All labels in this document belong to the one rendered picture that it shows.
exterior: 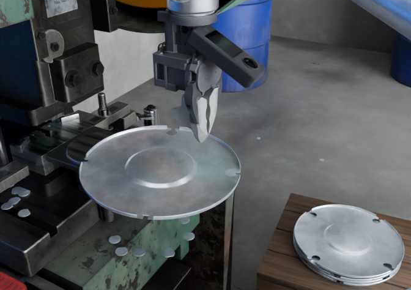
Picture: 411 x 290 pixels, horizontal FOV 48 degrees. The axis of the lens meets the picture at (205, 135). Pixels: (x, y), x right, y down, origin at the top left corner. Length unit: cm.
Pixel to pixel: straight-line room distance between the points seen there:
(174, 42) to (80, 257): 43
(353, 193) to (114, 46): 166
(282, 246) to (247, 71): 77
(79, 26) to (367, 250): 91
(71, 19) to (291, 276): 82
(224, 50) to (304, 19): 354
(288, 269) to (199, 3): 81
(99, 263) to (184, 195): 20
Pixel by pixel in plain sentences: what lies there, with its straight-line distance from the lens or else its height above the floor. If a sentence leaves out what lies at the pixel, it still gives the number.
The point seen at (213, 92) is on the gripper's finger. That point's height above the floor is 95.
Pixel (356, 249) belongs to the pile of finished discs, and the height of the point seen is 38.
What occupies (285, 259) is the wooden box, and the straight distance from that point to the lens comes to 129.
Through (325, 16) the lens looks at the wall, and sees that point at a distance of 413.
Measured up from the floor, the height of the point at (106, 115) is 76.
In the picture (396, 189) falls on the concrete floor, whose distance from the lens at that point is 229.
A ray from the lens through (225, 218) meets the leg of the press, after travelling 113.
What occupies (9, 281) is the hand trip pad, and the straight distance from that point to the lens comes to 71.
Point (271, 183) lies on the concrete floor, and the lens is 218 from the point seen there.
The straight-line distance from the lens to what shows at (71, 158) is 90.
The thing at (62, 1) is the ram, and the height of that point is 106.
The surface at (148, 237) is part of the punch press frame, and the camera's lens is 96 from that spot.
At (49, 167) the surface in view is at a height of 75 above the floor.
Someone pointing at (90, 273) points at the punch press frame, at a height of 65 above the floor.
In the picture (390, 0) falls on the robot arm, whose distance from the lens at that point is 60.
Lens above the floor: 124
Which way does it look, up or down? 29 degrees down
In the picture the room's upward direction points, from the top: straight up
